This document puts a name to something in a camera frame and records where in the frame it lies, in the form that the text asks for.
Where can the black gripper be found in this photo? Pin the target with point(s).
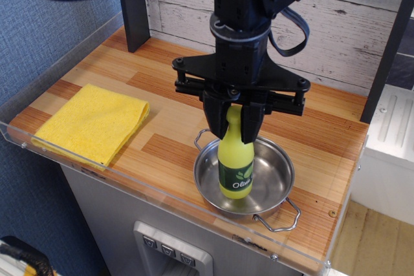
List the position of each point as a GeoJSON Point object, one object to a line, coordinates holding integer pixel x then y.
{"type": "Point", "coordinates": [243, 73]}

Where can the yellow olive oil bottle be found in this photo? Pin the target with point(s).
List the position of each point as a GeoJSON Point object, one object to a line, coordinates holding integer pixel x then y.
{"type": "Point", "coordinates": [236, 159]}

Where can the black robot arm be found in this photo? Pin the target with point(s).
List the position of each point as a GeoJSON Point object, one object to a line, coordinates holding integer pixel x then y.
{"type": "Point", "coordinates": [243, 21]}

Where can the stainless steel pot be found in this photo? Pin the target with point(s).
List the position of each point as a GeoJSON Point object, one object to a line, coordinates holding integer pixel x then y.
{"type": "Point", "coordinates": [273, 180]}

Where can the yellow folded cloth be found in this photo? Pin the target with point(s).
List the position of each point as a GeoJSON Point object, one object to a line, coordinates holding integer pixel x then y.
{"type": "Point", "coordinates": [92, 126]}

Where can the grey toy fridge cabinet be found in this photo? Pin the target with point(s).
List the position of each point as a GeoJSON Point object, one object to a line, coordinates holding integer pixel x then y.
{"type": "Point", "coordinates": [111, 212]}

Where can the silver dispenser button panel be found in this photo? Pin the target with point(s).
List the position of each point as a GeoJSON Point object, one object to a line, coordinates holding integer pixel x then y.
{"type": "Point", "coordinates": [164, 254]}

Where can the white toy sink unit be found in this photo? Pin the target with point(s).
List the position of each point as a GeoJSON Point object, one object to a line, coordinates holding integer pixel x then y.
{"type": "Point", "coordinates": [383, 180]}

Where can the yellow black object corner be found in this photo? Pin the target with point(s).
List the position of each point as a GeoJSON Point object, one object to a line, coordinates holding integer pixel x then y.
{"type": "Point", "coordinates": [20, 258]}

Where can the dark grey left post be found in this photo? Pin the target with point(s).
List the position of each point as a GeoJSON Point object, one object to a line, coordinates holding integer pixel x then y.
{"type": "Point", "coordinates": [135, 23]}

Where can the dark grey post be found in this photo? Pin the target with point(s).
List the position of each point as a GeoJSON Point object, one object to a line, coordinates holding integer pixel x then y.
{"type": "Point", "coordinates": [384, 68]}
{"type": "Point", "coordinates": [135, 23]}

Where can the dark grey right post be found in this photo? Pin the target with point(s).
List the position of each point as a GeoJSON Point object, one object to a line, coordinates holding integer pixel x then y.
{"type": "Point", "coordinates": [384, 68]}

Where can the clear acrylic guard rail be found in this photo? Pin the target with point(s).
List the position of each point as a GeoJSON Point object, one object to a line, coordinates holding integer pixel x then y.
{"type": "Point", "coordinates": [323, 144]}

